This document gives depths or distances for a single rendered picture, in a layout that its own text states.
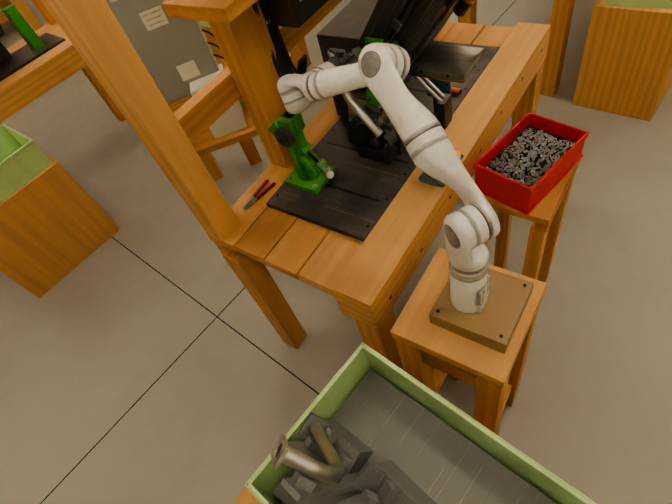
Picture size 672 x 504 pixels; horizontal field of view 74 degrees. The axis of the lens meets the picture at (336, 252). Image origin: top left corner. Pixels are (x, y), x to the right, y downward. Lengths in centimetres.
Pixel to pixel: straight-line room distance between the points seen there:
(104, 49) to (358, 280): 86
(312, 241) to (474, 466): 80
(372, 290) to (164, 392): 151
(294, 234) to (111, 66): 71
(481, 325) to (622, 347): 115
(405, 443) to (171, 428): 149
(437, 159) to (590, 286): 153
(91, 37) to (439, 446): 122
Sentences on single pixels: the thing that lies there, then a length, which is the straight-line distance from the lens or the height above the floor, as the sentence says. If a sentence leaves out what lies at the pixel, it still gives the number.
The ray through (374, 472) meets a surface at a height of 95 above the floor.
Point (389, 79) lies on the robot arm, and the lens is 106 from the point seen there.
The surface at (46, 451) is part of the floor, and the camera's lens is 282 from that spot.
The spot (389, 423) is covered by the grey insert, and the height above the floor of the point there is 85.
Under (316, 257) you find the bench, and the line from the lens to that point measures 143.
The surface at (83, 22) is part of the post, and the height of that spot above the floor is 164.
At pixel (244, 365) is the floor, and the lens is 237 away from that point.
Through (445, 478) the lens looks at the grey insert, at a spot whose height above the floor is 85.
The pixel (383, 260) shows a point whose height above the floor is 90.
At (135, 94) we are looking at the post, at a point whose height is 146.
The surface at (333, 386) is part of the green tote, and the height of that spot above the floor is 95.
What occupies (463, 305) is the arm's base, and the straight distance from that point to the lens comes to 121.
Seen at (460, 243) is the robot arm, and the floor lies 119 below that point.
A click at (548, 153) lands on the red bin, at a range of 165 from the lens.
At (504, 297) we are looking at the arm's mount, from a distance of 127.
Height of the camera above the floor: 198
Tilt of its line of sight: 50 degrees down
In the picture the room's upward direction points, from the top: 21 degrees counter-clockwise
